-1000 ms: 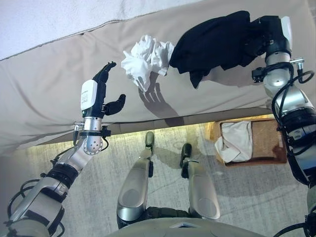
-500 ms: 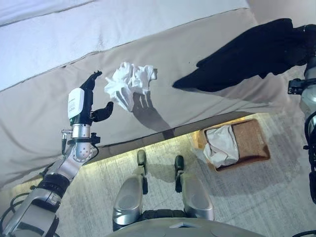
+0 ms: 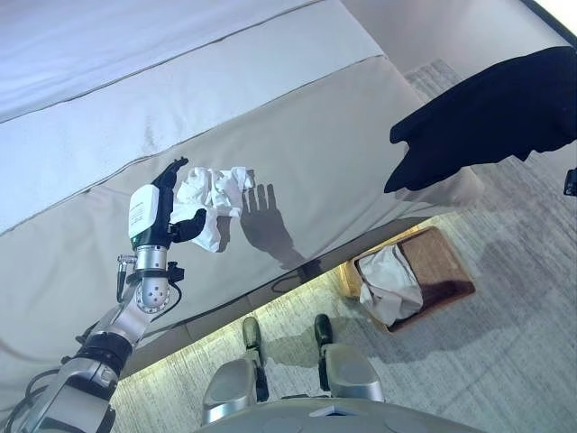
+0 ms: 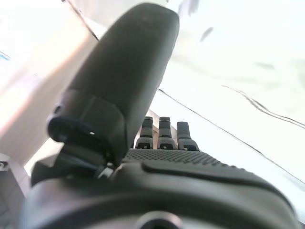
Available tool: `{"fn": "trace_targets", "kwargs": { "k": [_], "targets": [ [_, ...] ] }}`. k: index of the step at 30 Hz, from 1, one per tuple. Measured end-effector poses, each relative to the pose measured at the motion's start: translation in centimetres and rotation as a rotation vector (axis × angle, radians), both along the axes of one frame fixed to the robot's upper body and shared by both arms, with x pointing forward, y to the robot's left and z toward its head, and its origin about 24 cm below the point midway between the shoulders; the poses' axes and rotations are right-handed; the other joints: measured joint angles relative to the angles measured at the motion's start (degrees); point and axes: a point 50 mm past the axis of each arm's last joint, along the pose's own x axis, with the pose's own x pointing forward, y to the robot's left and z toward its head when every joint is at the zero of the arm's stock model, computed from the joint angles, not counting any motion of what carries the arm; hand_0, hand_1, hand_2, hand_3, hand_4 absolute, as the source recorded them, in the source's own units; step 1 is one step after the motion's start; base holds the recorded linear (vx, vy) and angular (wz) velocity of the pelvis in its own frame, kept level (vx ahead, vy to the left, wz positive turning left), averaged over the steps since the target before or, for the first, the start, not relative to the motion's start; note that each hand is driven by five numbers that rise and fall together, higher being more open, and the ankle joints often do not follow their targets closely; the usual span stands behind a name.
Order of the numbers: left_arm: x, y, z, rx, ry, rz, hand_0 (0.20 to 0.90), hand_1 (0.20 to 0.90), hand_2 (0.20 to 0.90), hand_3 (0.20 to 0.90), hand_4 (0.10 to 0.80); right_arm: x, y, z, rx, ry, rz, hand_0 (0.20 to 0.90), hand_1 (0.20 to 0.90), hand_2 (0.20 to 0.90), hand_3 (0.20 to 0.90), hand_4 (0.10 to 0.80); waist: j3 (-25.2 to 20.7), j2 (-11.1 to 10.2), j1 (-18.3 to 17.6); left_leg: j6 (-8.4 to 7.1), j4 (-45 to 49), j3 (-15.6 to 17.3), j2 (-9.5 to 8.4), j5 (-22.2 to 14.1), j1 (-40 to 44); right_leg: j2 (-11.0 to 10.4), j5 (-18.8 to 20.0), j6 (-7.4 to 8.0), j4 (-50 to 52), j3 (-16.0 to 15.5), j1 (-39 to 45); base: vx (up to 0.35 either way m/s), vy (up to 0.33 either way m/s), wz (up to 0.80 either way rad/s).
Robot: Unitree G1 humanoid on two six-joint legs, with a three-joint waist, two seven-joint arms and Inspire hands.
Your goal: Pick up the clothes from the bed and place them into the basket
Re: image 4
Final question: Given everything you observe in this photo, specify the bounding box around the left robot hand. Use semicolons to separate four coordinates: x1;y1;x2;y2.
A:
18;2;298;229

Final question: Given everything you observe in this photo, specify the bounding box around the bed with beige bedspread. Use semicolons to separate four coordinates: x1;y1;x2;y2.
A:
152;0;305;184

